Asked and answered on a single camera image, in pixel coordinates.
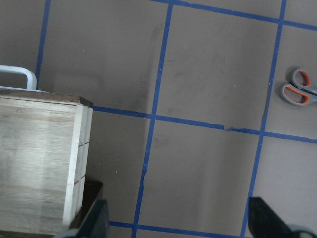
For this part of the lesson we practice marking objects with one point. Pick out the light wooden open drawer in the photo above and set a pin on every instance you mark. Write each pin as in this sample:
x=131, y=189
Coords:
x=44, y=142

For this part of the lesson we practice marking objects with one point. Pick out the dark brown wooden cabinet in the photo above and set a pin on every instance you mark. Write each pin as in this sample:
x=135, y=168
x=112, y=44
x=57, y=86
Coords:
x=92, y=191

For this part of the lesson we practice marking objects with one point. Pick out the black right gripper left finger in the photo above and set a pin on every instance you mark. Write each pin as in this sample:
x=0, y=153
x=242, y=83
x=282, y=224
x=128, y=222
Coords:
x=95, y=224

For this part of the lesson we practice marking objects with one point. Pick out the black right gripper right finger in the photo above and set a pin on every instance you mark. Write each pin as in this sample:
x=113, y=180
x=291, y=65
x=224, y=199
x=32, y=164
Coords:
x=263, y=222

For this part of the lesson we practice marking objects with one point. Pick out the grey orange handled scissors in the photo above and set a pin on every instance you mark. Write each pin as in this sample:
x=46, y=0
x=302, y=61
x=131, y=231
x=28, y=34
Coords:
x=307, y=90

